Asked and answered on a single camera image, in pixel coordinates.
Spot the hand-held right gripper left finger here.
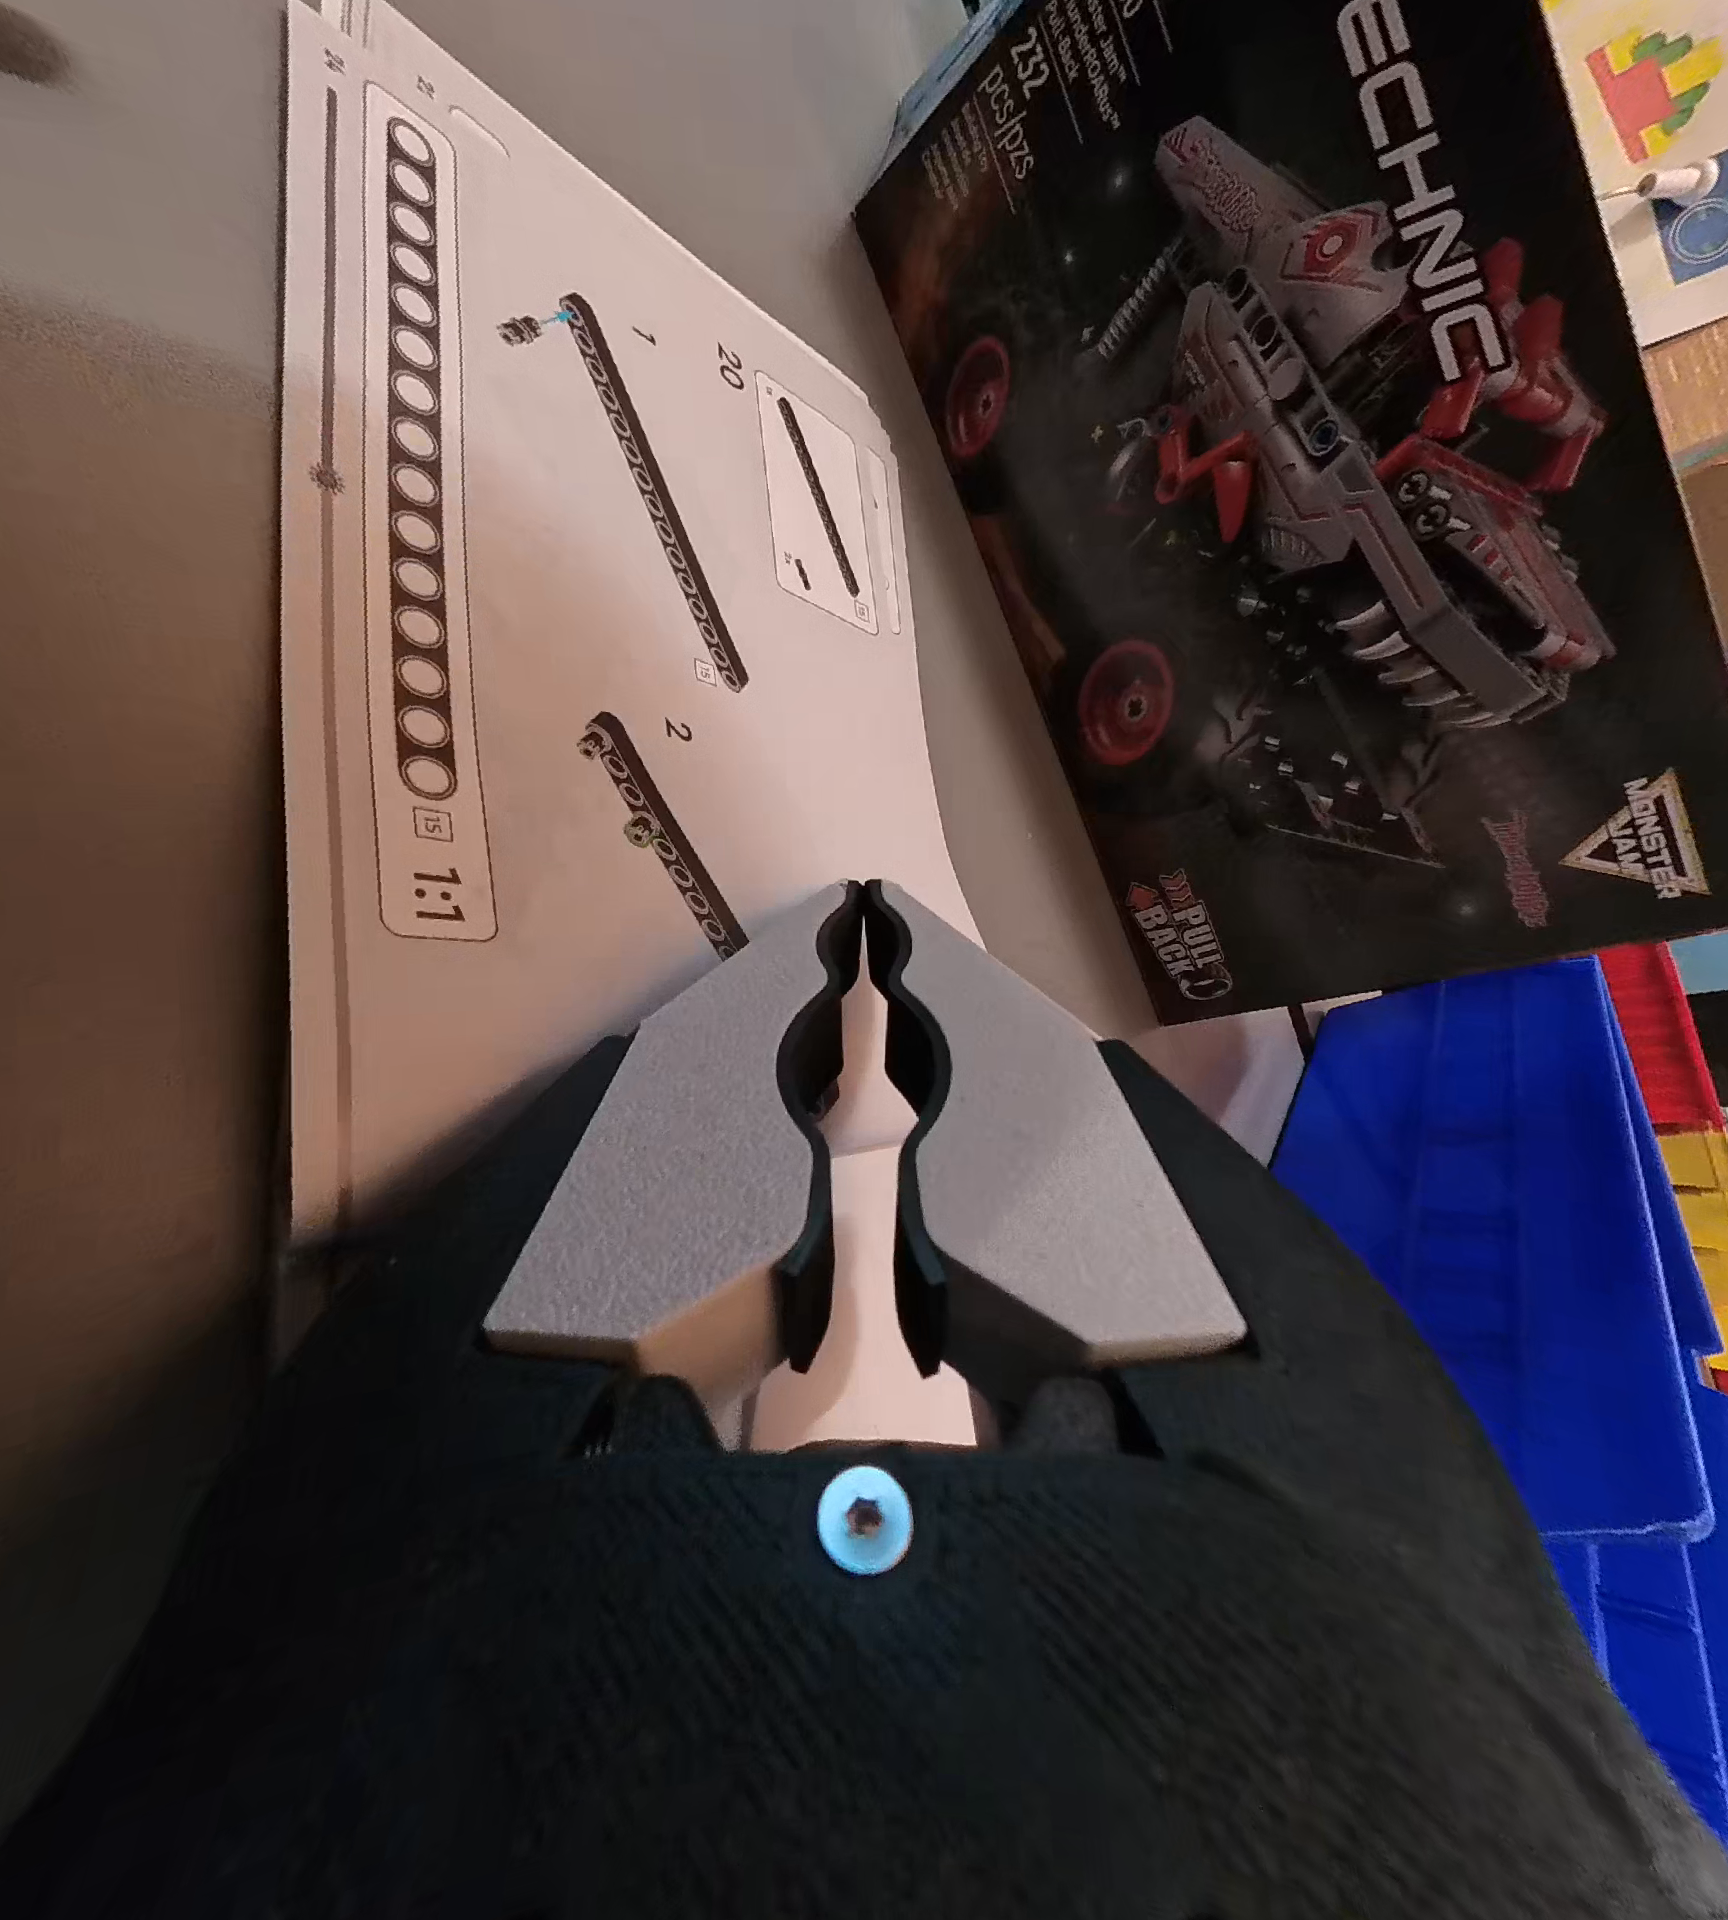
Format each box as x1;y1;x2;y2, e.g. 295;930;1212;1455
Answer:
480;878;867;1455

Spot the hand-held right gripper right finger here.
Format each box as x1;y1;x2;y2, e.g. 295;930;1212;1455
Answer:
864;878;1250;1387

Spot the white instruction booklet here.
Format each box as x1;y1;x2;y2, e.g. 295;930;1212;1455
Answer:
277;0;1106;1455

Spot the blue plastic storage bin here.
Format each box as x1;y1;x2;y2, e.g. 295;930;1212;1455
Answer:
1273;957;1724;1544
1530;1395;1728;1915

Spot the black toy truck set box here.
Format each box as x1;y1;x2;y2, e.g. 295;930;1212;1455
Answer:
853;0;1728;1028

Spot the colourful paper poster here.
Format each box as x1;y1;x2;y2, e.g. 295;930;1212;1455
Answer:
1538;0;1728;352

